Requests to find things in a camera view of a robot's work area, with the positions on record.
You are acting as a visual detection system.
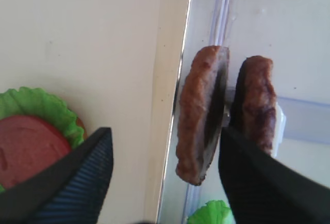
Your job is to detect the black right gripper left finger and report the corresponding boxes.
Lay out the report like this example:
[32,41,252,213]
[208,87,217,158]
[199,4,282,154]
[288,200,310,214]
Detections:
[1,127,114,223]

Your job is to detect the red tomato slice on bun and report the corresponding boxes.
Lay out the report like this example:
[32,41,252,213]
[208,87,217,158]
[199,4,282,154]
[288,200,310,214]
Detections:
[1,115,71,190]

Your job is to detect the brown meat patty rear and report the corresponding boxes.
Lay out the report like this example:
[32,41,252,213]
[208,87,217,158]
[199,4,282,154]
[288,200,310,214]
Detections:
[229,55,276,155]

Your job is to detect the brown meat patty front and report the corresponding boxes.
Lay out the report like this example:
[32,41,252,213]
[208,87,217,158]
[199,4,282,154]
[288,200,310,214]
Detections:
[176,45,229,186]

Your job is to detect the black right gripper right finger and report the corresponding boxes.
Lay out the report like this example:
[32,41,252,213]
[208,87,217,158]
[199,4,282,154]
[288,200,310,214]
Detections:
[218,127,329,223]

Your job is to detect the cream plastic tray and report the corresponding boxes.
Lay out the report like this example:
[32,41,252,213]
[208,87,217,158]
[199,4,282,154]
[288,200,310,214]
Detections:
[1,0,189,223]

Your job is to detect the clear acrylic right rack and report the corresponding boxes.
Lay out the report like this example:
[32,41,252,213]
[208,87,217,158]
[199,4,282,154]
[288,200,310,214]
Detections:
[157,0,329,223]

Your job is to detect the green lettuce leaf on bun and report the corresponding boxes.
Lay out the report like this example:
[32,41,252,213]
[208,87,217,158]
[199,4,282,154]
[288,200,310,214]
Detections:
[0,86,85,194]

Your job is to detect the brown meat patty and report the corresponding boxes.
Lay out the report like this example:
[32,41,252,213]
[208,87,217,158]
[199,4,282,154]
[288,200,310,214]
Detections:
[229,55,276,155]
[176,45,229,186]

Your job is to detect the bottom bun slice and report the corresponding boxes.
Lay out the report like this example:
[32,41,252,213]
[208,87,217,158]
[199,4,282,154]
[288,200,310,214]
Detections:
[76,117,88,140]

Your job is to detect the green lettuce pile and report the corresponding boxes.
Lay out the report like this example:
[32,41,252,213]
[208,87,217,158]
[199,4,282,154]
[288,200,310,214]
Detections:
[187,200,234,224]

